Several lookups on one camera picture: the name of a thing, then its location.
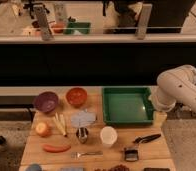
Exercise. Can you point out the peeled banana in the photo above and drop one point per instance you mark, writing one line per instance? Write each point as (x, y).
(60, 123)

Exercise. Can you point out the red yellow apple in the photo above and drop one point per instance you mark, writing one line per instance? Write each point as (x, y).
(43, 129)

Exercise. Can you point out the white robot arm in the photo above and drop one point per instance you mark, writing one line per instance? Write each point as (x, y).
(175, 85)

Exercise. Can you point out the small metal cup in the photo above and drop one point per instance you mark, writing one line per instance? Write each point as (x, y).
(82, 134)

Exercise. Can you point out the white paper cup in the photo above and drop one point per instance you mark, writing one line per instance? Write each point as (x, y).
(108, 136)

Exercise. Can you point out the red bowl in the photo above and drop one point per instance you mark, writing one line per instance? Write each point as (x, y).
(76, 97)

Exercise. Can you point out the green plastic tray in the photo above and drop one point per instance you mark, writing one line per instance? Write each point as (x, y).
(127, 106)

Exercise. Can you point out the light blue cloth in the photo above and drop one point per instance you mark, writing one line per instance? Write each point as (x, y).
(83, 119)

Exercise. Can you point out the purple bowl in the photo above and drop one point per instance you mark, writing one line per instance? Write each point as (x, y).
(46, 102)

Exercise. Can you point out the metal fork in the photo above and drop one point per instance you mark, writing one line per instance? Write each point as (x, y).
(80, 154)

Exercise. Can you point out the orange carrot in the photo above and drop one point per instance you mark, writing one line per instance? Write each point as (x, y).
(55, 149)

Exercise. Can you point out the red berries pile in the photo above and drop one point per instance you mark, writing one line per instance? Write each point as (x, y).
(115, 168)

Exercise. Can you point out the dark brown block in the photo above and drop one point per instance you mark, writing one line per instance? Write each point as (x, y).
(156, 169)

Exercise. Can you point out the blue ball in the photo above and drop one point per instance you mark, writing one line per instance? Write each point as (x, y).
(34, 167)

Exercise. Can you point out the black handled brush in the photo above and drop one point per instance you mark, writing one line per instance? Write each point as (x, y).
(131, 153)

